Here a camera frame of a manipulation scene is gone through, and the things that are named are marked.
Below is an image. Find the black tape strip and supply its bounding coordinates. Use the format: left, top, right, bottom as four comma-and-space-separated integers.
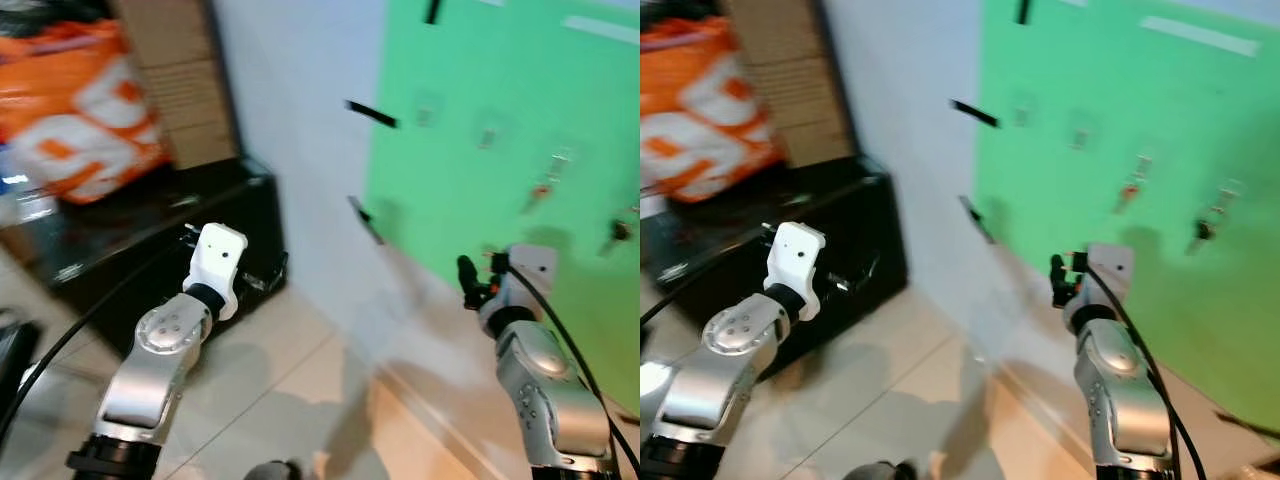
958, 195, 999, 246
345, 100, 400, 130
950, 99, 1001, 129

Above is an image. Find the key with red head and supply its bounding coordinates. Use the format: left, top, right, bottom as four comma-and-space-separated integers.
1111, 178, 1145, 215
521, 176, 557, 215

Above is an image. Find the black glossy cabinet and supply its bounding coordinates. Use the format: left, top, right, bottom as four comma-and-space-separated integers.
640, 152, 910, 373
0, 154, 289, 358

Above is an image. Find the key with black head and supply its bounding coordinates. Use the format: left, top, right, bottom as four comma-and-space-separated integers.
1184, 208, 1223, 256
598, 216, 635, 257

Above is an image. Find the brown cardboard box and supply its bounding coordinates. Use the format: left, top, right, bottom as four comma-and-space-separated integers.
720, 0, 861, 170
108, 0, 242, 172

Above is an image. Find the orange and white bag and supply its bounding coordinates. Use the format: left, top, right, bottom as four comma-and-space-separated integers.
640, 14, 788, 205
0, 18, 173, 207

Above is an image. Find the white tape strip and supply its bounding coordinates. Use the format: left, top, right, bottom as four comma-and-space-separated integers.
561, 14, 641, 47
1139, 14, 1262, 59

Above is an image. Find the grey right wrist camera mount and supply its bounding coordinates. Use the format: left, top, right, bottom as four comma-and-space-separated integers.
1083, 241, 1136, 303
503, 243, 558, 313

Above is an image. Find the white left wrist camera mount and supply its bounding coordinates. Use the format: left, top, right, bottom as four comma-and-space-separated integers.
763, 222, 827, 321
184, 223, 249, 322

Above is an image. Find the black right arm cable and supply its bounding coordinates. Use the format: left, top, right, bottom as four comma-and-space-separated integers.
498, 258, 641, 477
1082, 258, 1183, 480

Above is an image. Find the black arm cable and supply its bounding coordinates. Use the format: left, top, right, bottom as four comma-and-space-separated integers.
498, 258, 641, 477
0, 236, 197, 441
1082, 258, 1183, 480
640, 232, 773, 327

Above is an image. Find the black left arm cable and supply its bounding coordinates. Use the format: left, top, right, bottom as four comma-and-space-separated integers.
0, 236, 197, 441
640, 232, 773, 327

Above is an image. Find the green wall board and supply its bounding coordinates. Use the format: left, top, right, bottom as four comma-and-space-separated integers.
968, 0, 1280, 433
362, 0, 641, 413

